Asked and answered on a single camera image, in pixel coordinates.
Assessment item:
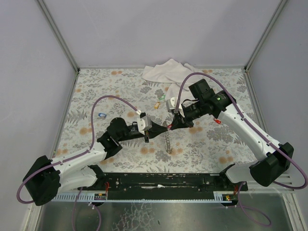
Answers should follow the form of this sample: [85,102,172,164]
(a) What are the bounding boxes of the purple floor cable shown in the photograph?
[72,187,102,231]
[237,184,272,228]

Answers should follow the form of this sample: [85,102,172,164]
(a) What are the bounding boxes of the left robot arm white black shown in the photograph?
[23,116,168,206]

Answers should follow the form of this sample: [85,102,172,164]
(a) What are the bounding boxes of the purple right floor cable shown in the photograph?
[237,184,272,228]

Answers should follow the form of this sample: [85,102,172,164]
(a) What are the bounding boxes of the grey aluminium corner post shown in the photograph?
[244,0,289,73]

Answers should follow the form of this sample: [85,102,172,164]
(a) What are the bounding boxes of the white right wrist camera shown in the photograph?
[166,97,177,113]

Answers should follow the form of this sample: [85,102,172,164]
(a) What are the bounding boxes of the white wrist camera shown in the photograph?
[166,97,177,113]
[137,113,152,135]

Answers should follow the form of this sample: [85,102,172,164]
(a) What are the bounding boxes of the blue tagged key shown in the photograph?
[98,113,107,119]

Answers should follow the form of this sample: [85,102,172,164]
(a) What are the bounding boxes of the white crumpled cloth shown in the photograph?
[142,59,202,100]

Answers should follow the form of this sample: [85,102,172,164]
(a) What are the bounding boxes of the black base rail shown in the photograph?
[83,173,240,195]

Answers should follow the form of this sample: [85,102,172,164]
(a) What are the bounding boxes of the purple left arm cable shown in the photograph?
[16,95,142,204]

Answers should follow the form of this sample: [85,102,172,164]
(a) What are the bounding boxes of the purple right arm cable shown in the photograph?
[175,72,308,190]

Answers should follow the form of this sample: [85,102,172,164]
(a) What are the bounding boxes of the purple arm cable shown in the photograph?
[16,95,142,204]
[175,72,308,190]

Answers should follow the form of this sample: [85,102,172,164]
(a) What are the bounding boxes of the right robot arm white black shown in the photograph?
[166,79,294,187]

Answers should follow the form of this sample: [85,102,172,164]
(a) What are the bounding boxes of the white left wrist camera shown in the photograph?
[137,113,152,135]

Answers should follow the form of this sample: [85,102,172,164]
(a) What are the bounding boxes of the grey left corner post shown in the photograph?
[35,0,80,73]

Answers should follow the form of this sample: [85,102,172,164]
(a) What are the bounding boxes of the white disc with keyrings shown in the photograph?
[163,121,173,154]

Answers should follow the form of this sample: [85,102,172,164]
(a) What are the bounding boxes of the purple left floor cable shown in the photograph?
[72,187,102,231]

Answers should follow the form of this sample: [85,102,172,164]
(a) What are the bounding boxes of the white slotted cable duct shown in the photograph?
[52,191,237,203]

